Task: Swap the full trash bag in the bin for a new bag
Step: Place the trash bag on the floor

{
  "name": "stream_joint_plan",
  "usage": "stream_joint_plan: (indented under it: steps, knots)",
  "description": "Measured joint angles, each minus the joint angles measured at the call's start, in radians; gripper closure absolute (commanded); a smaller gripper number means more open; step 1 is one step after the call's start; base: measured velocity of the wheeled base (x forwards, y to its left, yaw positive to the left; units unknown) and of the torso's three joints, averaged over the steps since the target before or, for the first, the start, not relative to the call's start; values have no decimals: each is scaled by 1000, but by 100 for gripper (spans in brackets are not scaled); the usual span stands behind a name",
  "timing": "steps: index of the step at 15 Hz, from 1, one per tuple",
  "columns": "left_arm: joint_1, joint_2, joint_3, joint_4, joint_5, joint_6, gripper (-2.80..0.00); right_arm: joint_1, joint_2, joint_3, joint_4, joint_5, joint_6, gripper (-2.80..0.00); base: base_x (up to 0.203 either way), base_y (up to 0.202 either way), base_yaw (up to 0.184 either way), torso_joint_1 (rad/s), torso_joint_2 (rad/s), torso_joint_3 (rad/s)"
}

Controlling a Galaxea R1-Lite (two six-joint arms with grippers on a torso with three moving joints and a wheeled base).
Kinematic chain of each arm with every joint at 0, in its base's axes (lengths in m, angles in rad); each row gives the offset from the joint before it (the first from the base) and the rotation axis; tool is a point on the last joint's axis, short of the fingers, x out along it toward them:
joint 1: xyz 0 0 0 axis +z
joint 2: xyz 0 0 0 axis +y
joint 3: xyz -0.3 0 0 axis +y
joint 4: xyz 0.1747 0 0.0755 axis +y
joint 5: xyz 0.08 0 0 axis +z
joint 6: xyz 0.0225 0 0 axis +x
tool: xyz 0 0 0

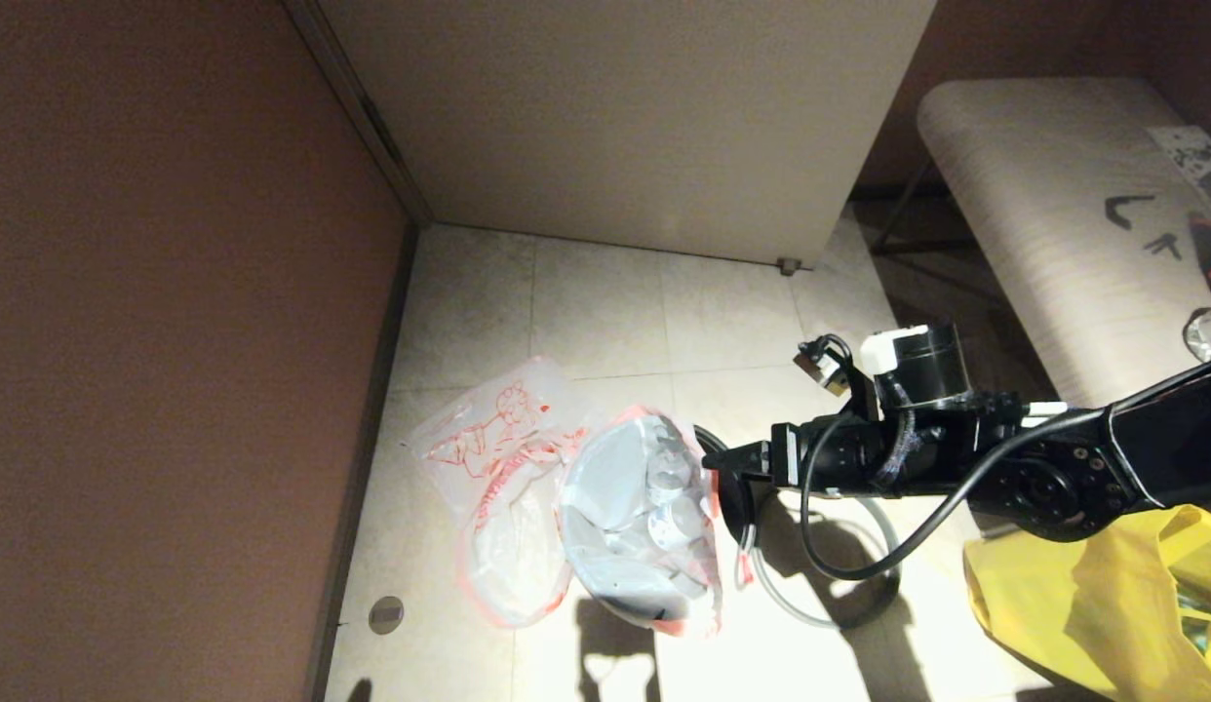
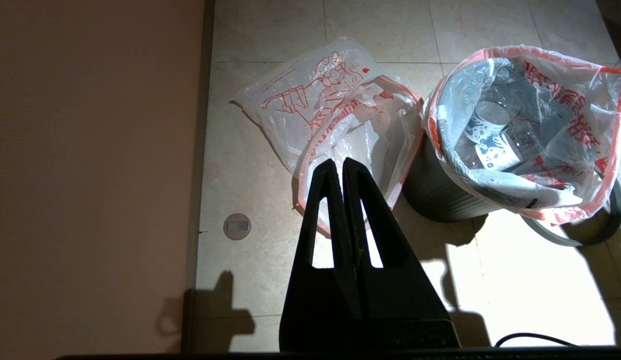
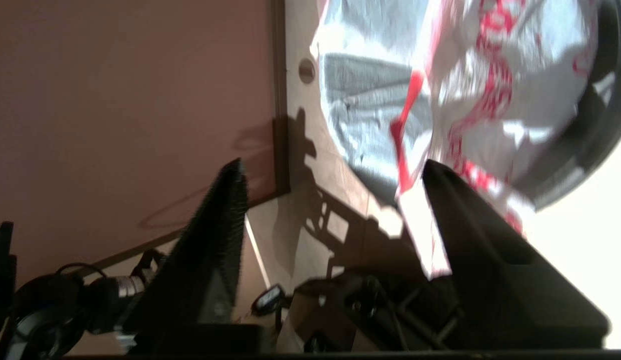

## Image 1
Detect white wood-grain table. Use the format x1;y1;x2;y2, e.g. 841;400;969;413
915;78;1211;410

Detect dark baseboard strip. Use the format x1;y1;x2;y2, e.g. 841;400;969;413
306;222;419;702

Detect dark door frame strip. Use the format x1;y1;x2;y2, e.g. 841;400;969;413
279;0;434;228

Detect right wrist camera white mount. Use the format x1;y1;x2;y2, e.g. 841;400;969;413
793;326;930;398

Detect black metal table leg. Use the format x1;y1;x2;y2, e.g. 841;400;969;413
867;156;957;262

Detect large beige cabinet box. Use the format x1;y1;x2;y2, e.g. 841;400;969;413
318;0;938;270

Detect grey bin ring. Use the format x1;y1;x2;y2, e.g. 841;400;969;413
747;483;904;631

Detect yellow plastic bag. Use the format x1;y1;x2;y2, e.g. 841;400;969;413
962;504;1211;702

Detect printed paper sheet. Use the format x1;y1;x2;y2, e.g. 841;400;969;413
1147;125;1211;211

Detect black round trash bin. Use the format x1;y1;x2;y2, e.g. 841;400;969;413
566;424;758;627

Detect black angle bracket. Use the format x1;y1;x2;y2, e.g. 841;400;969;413
1103;195;1156;231

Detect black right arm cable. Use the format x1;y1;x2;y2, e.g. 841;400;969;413
799;409;1113;583

